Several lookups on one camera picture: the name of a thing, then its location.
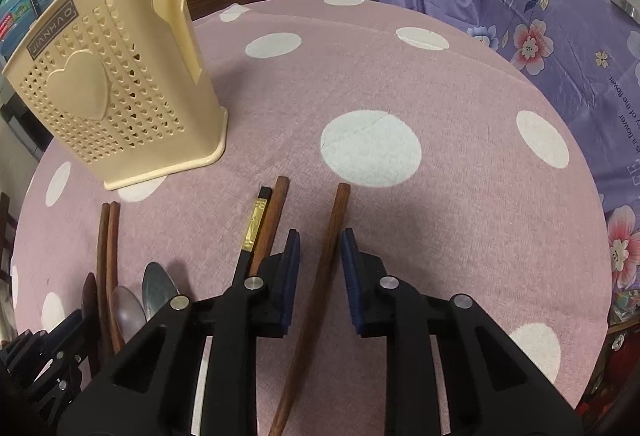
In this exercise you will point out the pink polka dot tablecloth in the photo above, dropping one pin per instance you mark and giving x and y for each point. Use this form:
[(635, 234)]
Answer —
[(463, 177)]

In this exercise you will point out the purple floral cloth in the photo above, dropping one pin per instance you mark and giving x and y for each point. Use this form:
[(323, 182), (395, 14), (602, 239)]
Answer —
[(583, 55)]

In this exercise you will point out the beige plastic utensil holder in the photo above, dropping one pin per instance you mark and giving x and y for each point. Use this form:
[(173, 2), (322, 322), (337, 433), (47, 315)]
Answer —
[(123, 85)]

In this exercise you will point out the small steel spoon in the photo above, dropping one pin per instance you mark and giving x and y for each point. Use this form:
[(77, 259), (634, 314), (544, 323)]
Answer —
[(128, 313)]

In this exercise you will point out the dark gold-banded chopstick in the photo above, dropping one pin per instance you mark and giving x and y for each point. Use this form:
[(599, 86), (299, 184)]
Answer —
[(252, 230)]

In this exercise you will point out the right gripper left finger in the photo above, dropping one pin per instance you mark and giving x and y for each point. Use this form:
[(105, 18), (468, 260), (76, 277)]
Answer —
[(193, 356)]

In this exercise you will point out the brown wooden chopstick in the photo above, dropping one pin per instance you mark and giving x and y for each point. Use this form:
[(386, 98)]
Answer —
[(270, 224), (316, 309), (105, 346), (112, 273)]

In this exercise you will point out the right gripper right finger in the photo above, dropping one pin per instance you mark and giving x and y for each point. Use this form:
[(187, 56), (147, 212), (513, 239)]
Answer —
[(491, 386)]

